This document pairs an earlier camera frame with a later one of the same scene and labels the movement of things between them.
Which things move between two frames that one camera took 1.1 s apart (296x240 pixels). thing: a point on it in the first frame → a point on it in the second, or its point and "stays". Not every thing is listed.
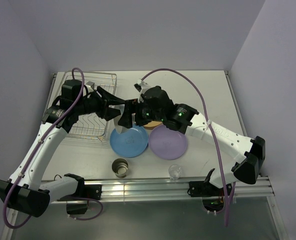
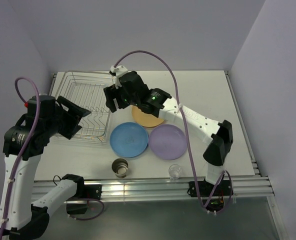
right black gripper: (125, 120) → (110, 93)
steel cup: (120, 166) stays
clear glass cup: (174, 171) stays
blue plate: (131, 143) stays
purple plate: (167, 144) stays
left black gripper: (107, 113) → (74, 116)
